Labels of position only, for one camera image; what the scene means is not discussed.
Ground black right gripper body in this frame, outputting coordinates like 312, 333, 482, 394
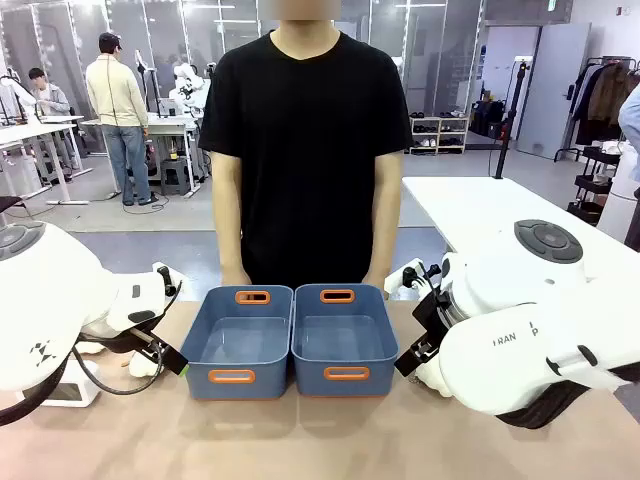
410, 292, 454, 359

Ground person's left forearm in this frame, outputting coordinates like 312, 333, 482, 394
368, 148, 405, 279

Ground person in black t-shirt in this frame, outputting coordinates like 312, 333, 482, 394
198, 18, 414, 287

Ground person's left hand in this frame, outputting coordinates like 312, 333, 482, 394
360, 271, 396, 301

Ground man in cream jacket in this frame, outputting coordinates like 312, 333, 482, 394
85, 32, 159, 207

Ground white desk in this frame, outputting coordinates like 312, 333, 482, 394
79, 112, 202, 199
0, 114, 92, 206

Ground white shoe rack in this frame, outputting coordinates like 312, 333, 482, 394
408, 115, 471, 156

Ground black tripod stand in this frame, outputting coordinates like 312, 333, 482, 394
492, 57, 532, 181

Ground grey plastic stool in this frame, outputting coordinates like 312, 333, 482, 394
159, 159, 194, 197

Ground white digital clock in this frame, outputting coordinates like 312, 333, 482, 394
15, 357, 102, 407

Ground seated person grey hoodie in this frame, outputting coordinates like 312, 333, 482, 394
27, 67, 72, 120

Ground black suitcases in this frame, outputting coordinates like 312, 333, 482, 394
469, 99, 507, 140

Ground blue basket orange handles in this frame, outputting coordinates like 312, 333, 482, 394
290, 283, 400, 399
179, 284, 295, 401

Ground black utility cart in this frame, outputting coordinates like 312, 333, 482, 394
567, 144, 624, 226

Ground person's right hand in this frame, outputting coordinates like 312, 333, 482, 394
221, 267, 253, 288

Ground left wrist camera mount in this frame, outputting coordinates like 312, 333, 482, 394
149, 260, 185, 302

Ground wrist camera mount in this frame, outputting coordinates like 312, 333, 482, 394
383, 257, 442, 295
149, 260, 185, 302

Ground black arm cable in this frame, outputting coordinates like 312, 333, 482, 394
492, 362, 640, 431
0, 343, 167, 427

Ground person's right forearm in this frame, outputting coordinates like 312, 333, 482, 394
209, 148, 247, 275

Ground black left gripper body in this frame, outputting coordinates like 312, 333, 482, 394
112, 327, 164, 359

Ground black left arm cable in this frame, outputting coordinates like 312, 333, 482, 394
0, 343, 167, 427

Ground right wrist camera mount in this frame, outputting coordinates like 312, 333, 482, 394
383, 257, 442, 295

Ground white plush toy brown spots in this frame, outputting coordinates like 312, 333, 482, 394
122, 349, 166, 377
412, 358, 454, 398

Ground person in blue shirt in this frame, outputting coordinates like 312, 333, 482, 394
617, 84, 640, 184

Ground clothes rack with coats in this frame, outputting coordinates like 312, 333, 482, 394
552, 55, 640, 164

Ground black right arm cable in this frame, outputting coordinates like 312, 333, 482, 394
492, 362, 640, 431

